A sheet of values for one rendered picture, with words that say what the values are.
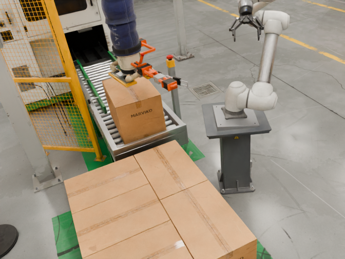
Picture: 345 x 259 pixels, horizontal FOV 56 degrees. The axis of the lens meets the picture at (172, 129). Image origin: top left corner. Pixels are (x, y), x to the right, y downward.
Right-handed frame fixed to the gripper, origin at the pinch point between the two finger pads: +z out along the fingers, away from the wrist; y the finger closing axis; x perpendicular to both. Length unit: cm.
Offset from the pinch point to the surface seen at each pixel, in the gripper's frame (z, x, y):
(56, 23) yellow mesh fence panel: -62, -48, 156
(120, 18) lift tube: -35, -17, 85
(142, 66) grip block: -11, -41, 72
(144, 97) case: -6, -79, 79
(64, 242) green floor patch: 111, -121, 147
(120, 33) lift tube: -29, -26, 87
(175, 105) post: -34, -150, 64
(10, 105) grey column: 0, -80, 203
